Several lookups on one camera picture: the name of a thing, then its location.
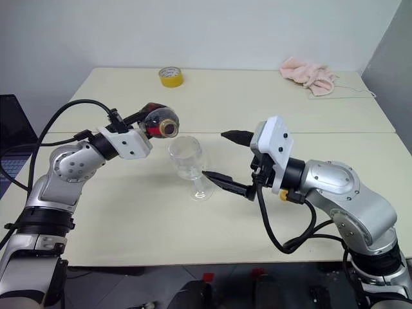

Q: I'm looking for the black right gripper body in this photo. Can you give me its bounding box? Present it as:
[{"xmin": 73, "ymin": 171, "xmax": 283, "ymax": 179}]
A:
[{"xmin": 249, "ymin": 153, "xmax": 275, "ymax": 191}]

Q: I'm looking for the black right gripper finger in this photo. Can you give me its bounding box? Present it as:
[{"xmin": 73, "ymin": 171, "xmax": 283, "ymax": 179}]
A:
[
  {"xmin": 201, "ymin": 170, "xmax": 257, "ymax": 201},
  {"xmin": 220, "ymin": 129, "xmax": 255, "ymax": 147}
]

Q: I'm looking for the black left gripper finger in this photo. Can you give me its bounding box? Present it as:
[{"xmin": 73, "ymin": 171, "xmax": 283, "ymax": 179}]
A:
[{"xmin": 124, "ymin": 109, "xmax": 147, "ymax": 126}]

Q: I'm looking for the small dark drink bottle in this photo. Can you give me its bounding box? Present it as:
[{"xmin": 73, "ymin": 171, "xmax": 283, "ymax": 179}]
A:
[{"xmin": 138, "ymin": 102, "xmax": 179, "ymax": 140}]

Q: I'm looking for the clear wine glass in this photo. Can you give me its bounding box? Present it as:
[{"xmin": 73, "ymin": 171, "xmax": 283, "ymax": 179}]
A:
[{"xmin": 166, "ymin": 135, "xmax": 214, "ymax": 202}]

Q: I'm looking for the yellow tape roll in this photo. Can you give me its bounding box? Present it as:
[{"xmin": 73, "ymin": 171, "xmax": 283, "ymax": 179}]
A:
[{"xmin": 158, "ymin": 66, "xmax": 185, "ymax": 89}]

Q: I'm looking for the pink towel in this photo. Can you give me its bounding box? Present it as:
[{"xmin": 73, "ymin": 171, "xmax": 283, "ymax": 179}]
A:
[{"xmin": 279, "ymin": 56, "xmax": 339, "ymax": 98}]

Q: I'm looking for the dark rounded shape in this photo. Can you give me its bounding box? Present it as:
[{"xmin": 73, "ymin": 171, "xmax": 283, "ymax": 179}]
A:
[{"xmin": 167, "ymin": 279, "xmax": 214, "ymax": 309}]

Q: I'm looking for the thin white thread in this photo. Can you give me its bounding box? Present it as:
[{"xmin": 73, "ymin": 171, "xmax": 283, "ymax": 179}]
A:
[{"xmin": 308, "ymin": 81, "xmax": 378, "ymax": 100}]

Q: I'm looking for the dark laptop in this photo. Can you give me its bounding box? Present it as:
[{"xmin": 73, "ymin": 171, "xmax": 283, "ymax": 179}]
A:
[{"xmin": 0, "ymin": 93, "xmax": 40, "ymax": 201}]

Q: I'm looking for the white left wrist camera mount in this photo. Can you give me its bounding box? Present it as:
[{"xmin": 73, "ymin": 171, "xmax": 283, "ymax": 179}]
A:
[{"xmin": 95, "ymin": 126, "xmax": 154, "ymax": 160}]

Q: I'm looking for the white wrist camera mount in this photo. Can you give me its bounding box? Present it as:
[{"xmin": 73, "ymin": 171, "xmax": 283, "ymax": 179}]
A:
[
  {"xmin": 95, "ymin": 126, "xmax": 154, "ymax": 160},
  {"xmin": 250, "ymin": 115, "xmax": 295, "ymax": 196}
]

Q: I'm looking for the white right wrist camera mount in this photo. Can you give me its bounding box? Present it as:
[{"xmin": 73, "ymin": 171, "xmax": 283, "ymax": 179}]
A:
[{"xmin": 250, "ymin": 115, "xmax": 295, "ymax": 196}]

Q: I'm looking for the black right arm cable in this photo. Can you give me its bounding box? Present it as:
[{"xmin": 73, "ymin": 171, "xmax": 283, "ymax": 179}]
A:
[{"xmin": 256, "ymin": 180, "xmax": 355, "ymax": 290}]

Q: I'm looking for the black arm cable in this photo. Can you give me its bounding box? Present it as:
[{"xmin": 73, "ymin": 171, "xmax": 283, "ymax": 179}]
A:
[
  {"xmin": 256, "ymin": 180, "xmax": 355, "ymax": 290},
  {"xmin": 0, "ymin": 98, "xmax": 129, "ymax": 255}
]

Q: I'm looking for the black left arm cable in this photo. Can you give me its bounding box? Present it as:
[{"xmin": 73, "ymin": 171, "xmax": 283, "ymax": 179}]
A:
[{"xmin": 0, "ymin": 98, "xmax": 129, "ymax": 255}]

